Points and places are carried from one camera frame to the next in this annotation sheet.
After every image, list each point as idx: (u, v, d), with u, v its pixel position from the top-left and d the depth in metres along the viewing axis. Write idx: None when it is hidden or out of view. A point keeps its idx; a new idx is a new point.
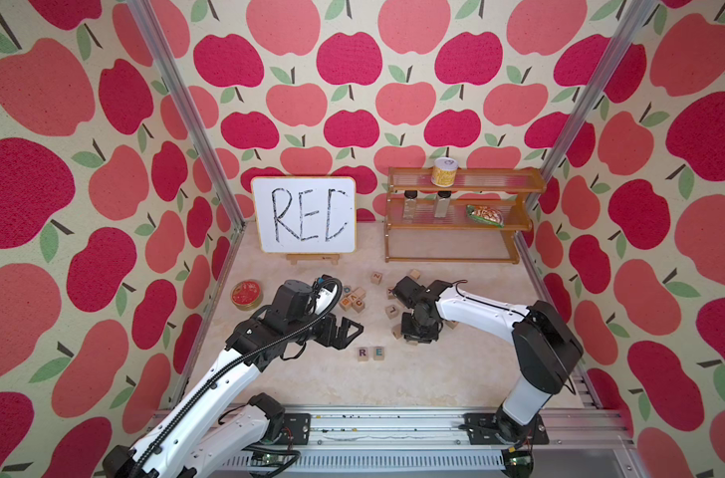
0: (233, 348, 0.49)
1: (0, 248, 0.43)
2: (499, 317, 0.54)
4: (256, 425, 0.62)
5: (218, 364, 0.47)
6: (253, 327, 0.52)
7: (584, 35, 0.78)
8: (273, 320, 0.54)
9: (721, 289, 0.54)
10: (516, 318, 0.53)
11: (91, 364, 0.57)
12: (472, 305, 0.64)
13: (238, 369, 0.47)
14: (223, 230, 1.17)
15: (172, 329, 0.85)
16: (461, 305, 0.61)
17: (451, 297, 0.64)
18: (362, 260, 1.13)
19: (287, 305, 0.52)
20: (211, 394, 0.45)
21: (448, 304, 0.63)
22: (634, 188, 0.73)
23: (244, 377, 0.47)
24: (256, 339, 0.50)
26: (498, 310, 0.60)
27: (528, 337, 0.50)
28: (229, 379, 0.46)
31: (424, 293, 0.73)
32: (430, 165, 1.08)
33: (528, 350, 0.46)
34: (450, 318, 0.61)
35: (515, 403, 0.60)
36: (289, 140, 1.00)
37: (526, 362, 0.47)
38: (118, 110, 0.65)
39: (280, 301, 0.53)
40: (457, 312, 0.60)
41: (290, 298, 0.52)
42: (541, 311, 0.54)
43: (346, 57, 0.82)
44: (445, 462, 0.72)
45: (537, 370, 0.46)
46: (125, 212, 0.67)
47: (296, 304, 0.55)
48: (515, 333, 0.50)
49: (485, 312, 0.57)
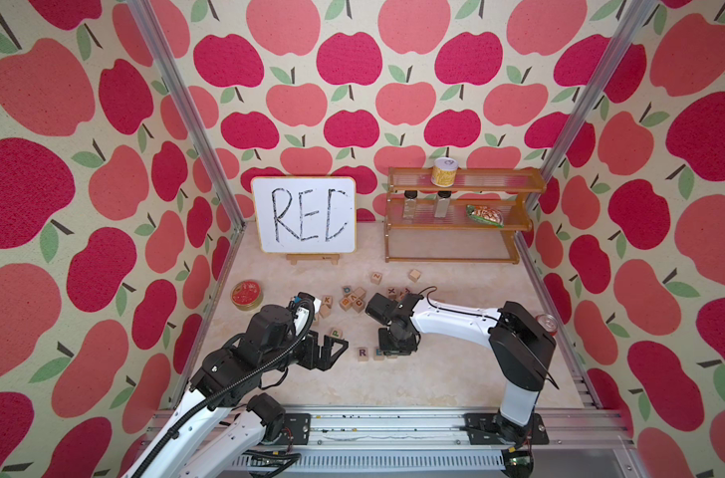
0: (198, 387, 0.45)
1: (0, 248, 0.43)
2: (474, 326, 0.54)
4: (250, 435, 0.62)
5: (181, 409, 0.44)
6: (221, 359, 0.48)
7: (584, 35, 0.78)
8: (245, 349, 0.50)
9: (721, 288, 0.55)
10: (489, 324, 0.53)
11: (91, 364, 0.57)
12: (445, 315, 0.60)
13: (199, 418, 0.43)
14: (223, 230, 1.17)
15: (172, 329, 0.85)
16: (435, 317, 0.60)
17: (425, 310, 0.63)
18: (362, 260, 1.13)
19: (261, 336, 0.48)
20: (174, 442, 0.42)
21: (422, 319, 0.62)
22: (634, 188, 0.73)
23: (207, 422, 0.43)
24: (225, 375, 0.46)
26: (470, 317, 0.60)
27: (505, 341, 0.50)
28: (192, 426, 0.43)
31: (396, 309, 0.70)
32: (430, 165, 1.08)
33: (506, 354, 0.47)
34: (427, 331, 0.60)
35: (512, 405, 0.59)
36: (289, 140, 1.00)
37: (508, 367, 0.47)
38: (118, 111, 0.65)
39: (254, 331, 0.48)
40: (433, 325, 0.59)
41: (263, 330, 0.47)
42: (511, 312, 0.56)
43: (346, 58, 0.82)
44: (445, 462, 0.72)
45: (518, 372, 0.46)
46: (125, 212, 0.67)
47: (271, 334, 0.50)
48: (492, 341, 0.50)
49: (460, 323, 0.56)
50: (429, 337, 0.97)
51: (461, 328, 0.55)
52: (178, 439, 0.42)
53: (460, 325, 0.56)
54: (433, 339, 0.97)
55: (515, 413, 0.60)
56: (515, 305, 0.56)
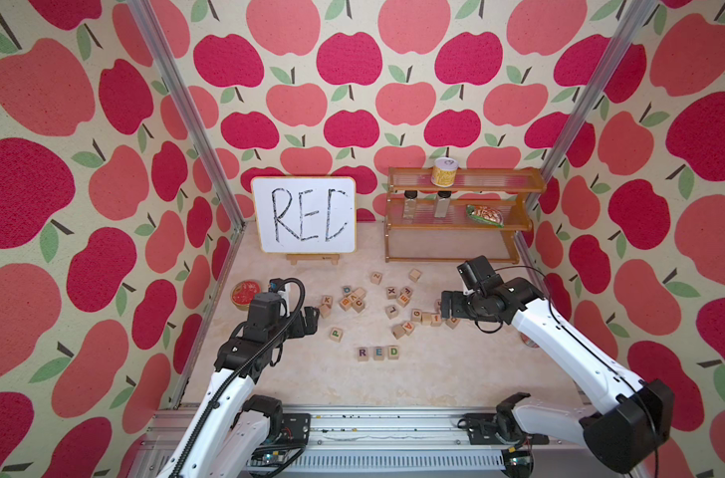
0: (224, 368, 0.51)
1: (0, 248, 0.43)
2: (600, 376, 0.44)
4: (258, 427, 0.62)
5: (213, 387, 0.49)
6: (235, 344, 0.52)
7: (584, 35, 0.78)
8: (251, 333, 0.57)
9: (721, 289, 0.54)
10: (622, 388, 0.42)
11: (91, 364, 0.57)
12: (566, 339, 0.49)
13: (235, 384, 0.49)
14: (223, 230, 1.17)
15: (172, 329, 0.85)
16: (551, 332, 0.50)
17: (542, 316, 0.52)
18: (362, 260, 1.13)
19: (263, 317, 0.57)
20: (216, 415, 0.46)
21: (533, 325, 0.51)
22: (633, 188, 0.74)
23: (241, 390, 0.50)
24: (242, 353, 0.53)
26: (598, 365, 0.45)
27: (637, 422, 0.39)
28: (229, 395, 0.48)
31: (504, 288, 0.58)
32: (430, 165, 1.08)
33: (620, 432, 0.39)
34: (523, 332, 0.52)
35: (535, 414, 0.62)
36: (289, 140, 1.00)
37: (598, 434, 0.48)
38: (118, 112, 0.65)
39: (254, 315, 0.56)
40: (537, 336, 0.50)
41: (264, 309, 0.57)
42: (653, 392, 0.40)
43: (346, 57, 0.82)
44: (444, 462, 0.72)
45: (608, 445, 0.41)
46: (125, 212, 0.67)
47: (271, 313, 0.59)
48: (619, 414, 0.40)
49: (580, 360, 0.46)
50: (429, 337, 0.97)
51: (574, 361, 0.46)
52: (219, 410, 0.47)
53: (577, 360, 0.46)
54: (433, 338, 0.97)
55: (530, 419, 0.61)
56: (670, 392, 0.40)
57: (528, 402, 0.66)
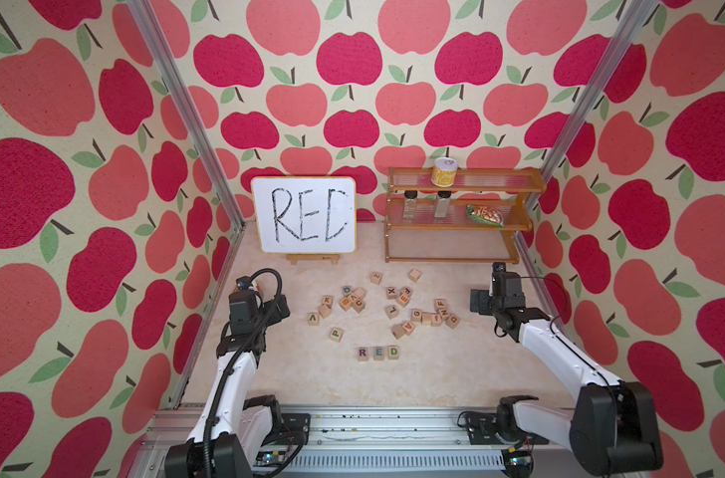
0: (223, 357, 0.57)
1: (0, 248, 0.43)
2: (578, 370, 0.49)
4: (265, 412, 0.66)
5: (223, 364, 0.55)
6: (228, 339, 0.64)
7: (585, 35, 0.78)
8: (239, 328, 0.64)
9: (722, 289, 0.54)
10: (595, 378, 0.48)
11: (91, 364, 0.57)
12: (555, 343, 0.56)
13: (242, 358, 0.56)
14: (223, 230, 1.17)
15: (172, 329, 0.85)
16: (545, 339, 0.58)
17: (542, 328, 0.61)
18: (362, 260, 1.13)
19: (244, 312, 0.63)
20: (232, 379, 0.52)
21: (531, 334, 0.59)
22: (633, 188, 0.74)
23: (249, 360, 0.57)
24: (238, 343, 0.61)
26: (580, 361, 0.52)
27: (601, 404, 0.43)
28: (240, 364, 0.55)
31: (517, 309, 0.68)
32: (430, 165, 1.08)
33: (587, 410, 0.43)
34: (528, 347, 0.59)
35: (529, 411, 0.65)
36: (289, 140, 1.00)
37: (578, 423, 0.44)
38: (118, 112, 0.65)
39: (234, 312, 0.63)
40: (536, 345, 0.57)
41: (243, 305, 0.63)
42: (631, 391, 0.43)
43: (346, 58, 0.82)
44: (445, 462, 0.72)
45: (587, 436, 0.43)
46: (125, 212, 0.67)
47: (250, 307, 0.66)
48: (585, 392, 0.45)
49: (566, 358, 0.52)
50: (429, 337, 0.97)
51: (561, 361, 0.52)
52: (235, 375, 0.53)
53: (563, 359, 0.52)
54: (433, 338, 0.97)
55: (523, 416, 0.63)
56: (648, 395, 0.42)
57: (530, 401, 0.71)
